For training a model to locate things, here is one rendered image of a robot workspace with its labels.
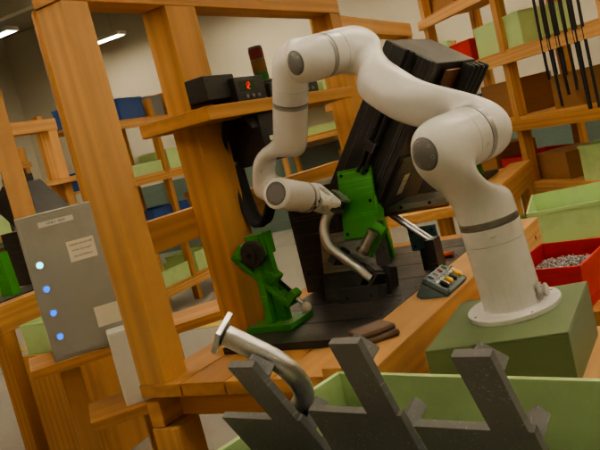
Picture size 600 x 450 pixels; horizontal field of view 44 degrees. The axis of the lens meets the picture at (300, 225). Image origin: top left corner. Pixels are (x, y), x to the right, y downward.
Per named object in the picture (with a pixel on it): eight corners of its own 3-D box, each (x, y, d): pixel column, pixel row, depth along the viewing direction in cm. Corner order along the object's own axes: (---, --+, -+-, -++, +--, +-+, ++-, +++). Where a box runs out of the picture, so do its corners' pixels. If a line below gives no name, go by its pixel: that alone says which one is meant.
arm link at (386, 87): (462, 185, 147) (512, 162, 156) (480, 134, 139) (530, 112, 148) (298, 70, 173) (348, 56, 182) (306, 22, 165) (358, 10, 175)
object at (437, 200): (464, 196, 234) (462, 187, 233) (448, 206, 220) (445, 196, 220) (355, 215, 254) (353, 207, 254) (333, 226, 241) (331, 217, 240)
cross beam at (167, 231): (348, 180, 308) (343, 159, 307) (133, 262, 198) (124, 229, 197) (337, 182, 310) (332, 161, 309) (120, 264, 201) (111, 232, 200)
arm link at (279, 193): (283, 205, 209) (310, 216, 204) (255, 203, 198) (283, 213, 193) (291, 177, 208) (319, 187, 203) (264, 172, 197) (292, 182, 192)
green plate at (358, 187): (390, 236, 225) (381, 167, 228) (378, 235, 218) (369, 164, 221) (357, 241, 231) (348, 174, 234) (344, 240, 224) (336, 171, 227)
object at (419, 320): (545, 254, 284) (537, 216, 283) (394, 432, 158) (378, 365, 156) (510, 259, 292) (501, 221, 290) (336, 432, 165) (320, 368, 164)
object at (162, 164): (257, 269, 918) (210, 85, 893) (134, 335, 702) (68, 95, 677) (220, 274, 943) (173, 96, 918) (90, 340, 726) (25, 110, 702)
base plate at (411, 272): (488, 238, 273) (487, 233, 273) (361, 345, 181) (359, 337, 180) (385, 254, 296) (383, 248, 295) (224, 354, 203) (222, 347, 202)
